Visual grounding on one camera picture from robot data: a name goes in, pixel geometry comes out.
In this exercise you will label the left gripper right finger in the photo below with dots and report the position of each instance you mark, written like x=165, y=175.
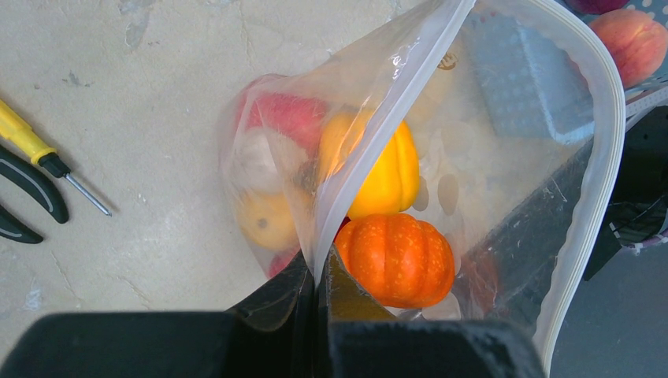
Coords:
x=357, y=337

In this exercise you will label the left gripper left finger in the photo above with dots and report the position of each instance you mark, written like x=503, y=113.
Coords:
x=257, y=337

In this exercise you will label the orange mini pumpkin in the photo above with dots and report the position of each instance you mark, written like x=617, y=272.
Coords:
x=401, y=261

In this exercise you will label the yellow lemon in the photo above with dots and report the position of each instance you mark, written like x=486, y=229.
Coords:
x=266, y=220

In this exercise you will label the yellow bell pepper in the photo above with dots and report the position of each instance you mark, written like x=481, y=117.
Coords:
x=393, y=182

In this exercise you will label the clear zip top bag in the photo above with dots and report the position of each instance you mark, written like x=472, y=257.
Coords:
x=469, y=180

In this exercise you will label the red apple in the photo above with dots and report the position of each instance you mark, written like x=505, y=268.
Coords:
x=296, y=117

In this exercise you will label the peach fruit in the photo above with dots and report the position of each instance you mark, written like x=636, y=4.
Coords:
x=636, y=42

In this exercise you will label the red bell pepper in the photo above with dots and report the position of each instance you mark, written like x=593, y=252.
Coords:
x=280, y=261

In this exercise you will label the purple red onion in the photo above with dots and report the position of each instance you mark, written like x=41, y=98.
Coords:
x=595, y=7

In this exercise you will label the light blue plastic basket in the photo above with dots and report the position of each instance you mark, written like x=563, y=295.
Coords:
x=536, y=71

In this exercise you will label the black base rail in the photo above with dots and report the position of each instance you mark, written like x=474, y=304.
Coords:
x=566, y=231

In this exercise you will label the yellow handled screwdriver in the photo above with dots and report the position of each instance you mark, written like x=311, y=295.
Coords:
x=17, y=130

